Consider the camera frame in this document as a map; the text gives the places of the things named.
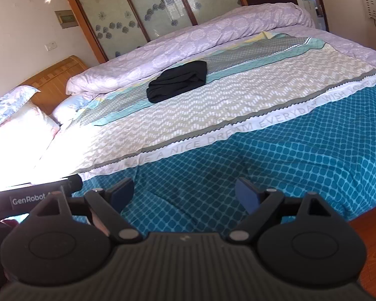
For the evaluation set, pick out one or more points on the lavender duvet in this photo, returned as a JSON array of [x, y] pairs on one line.
[[175, 50]]

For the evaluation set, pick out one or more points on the blue floral pillow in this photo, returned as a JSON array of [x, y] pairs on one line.
[[6, 106]]

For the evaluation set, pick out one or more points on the black pants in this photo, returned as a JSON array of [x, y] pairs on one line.
[[178, 81]]

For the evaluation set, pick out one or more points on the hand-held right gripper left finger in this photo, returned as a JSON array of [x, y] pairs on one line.
[[120, 192]]

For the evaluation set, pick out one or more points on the light blue pillow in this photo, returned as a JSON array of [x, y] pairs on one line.
[[67, 109]]

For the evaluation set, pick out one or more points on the wooden headboard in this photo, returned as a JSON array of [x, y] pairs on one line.
[[56, 78]]

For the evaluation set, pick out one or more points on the patterned quilted bedspread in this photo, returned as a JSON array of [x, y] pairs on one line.
[[238, 125]]

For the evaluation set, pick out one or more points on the wardrobe with frosted glass doors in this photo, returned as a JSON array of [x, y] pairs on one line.
[[144, 9]]

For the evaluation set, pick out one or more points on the wall control panel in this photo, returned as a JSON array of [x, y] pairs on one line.
[[66, 18]]

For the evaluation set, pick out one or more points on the white wall outlet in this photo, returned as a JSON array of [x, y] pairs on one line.
[[50, 46]]

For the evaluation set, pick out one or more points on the white pink pillow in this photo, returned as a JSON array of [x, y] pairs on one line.
[[18, 138]]

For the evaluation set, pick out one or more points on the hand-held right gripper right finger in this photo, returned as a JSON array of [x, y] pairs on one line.
[[245, 192]]

